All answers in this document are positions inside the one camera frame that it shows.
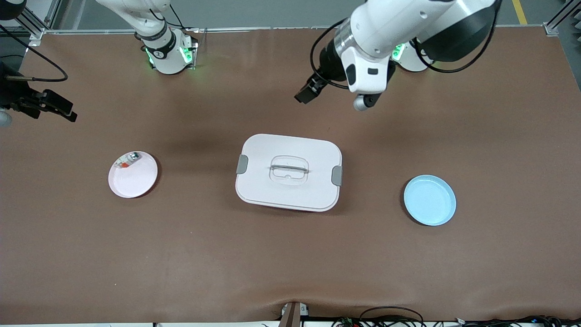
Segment pink round plate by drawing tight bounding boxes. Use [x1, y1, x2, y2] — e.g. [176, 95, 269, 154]
[108, 151, 159, 199]

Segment white lidded box grey clips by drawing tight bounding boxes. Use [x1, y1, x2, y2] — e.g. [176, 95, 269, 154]
[235, 134, 343, 213]

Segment brown table mat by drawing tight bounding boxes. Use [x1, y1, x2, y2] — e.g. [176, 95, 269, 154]
[0, 26, 581, 324]

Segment light blue round plate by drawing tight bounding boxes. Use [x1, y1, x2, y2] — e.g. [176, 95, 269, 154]
[404, 175, 457, 227]

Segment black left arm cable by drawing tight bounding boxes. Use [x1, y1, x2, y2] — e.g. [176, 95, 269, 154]
[310, 18, 359, 90]

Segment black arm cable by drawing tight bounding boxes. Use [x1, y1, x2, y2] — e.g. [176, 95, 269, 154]
[0, 25, 69, 82]
[310, 18, 359, 90]

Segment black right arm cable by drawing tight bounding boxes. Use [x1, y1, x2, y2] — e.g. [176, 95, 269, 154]
[0, 25, 69, 82]

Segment aluminium frame post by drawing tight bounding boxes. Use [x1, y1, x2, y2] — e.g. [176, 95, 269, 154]
[545, 0, 581, 37]
[0, 0, 62, 41]

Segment silver table edge rail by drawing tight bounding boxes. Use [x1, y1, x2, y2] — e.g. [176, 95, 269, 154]
[43, 26, 552, 33]

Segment red white silver switch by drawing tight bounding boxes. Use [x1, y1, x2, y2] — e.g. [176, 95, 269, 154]
[113, 153, 142, 169]

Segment brown and grey bracket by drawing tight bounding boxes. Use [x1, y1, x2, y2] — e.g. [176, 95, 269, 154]
[278, 301, 310, 327]

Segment black cable bundle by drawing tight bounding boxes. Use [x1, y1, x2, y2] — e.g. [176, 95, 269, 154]
[331, 307, 581, 327]

